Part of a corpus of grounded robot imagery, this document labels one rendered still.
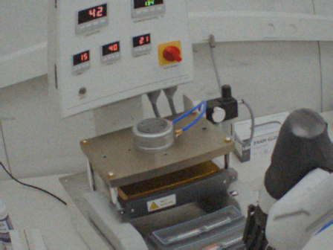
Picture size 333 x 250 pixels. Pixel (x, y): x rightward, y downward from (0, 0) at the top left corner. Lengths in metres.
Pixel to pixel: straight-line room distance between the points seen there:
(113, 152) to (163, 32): 0.28
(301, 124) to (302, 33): 1.22
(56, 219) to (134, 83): 0.53
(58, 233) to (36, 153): 0.38
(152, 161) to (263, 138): 0.64
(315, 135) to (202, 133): 0.62
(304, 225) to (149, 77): 0.81
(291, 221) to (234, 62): 1.29
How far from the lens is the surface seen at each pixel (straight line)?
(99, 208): 1.35
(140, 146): 1.33
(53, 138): 1.95
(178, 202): 1.32
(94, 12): 1.33
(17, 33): 1.81
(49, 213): 1.79
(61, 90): 1.37
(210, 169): 1.35
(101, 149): 1.35
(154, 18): 1.41
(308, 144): 0.79
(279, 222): 0.75
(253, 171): 1.84
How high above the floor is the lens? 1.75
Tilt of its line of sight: 27 degrees down
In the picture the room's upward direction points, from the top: 4 degrees counter-clockwise
